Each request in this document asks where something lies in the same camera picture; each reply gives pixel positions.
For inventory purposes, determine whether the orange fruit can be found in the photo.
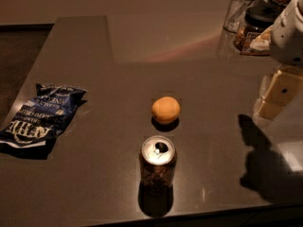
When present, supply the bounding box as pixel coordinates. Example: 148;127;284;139
151;96;181;125

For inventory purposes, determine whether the black-lidded snack jar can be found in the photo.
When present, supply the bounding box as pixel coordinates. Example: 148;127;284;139
234;3;279;55

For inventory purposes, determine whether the blue potato chips bag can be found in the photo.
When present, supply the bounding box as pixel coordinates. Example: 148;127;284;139
0;84;86;148

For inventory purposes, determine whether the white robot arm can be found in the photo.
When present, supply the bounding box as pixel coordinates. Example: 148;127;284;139
249;0;303;127

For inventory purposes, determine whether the clear glass jar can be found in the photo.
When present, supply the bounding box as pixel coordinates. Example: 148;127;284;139
223;0;258;33

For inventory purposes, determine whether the opened brown soda can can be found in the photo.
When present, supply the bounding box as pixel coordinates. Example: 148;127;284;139
139;135;177;190

